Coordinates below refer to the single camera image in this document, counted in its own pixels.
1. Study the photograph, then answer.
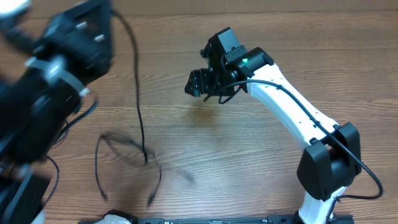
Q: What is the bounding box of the black USB cable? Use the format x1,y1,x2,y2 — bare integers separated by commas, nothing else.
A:
42,155,60,206
95,9,162,208

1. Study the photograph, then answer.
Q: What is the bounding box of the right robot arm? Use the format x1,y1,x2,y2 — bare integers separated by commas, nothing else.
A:
185,27,361,223

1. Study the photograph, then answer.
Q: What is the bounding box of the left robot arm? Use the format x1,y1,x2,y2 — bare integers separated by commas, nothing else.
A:
1,0,113,165

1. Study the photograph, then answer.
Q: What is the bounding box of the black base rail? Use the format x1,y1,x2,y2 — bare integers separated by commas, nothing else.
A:
77,208,355,224

